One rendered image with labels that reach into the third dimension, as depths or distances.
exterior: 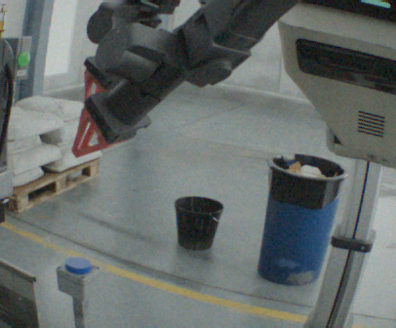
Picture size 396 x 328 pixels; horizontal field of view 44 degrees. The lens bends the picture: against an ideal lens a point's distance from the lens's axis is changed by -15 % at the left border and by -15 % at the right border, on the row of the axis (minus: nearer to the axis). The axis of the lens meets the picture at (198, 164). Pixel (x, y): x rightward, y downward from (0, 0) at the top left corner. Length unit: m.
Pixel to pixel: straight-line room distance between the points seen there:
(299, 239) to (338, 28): 2.09
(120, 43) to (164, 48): 0.05
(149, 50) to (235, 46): 0.10
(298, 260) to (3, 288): 1.91
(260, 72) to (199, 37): 8.32
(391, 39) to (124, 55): 0.48
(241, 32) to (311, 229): 2.33
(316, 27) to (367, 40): 0.10
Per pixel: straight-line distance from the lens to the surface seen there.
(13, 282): 1.38
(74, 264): 1.14
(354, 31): 0.90
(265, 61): 8.92
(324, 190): 2.80
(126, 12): 0.79
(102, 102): 0.71
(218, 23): 0.61
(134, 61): 0.63
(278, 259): 2.96
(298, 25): 0.90
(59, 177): 4.08
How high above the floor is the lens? 1.37
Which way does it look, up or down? 15 degrees down
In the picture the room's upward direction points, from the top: 6 degrees clockwise
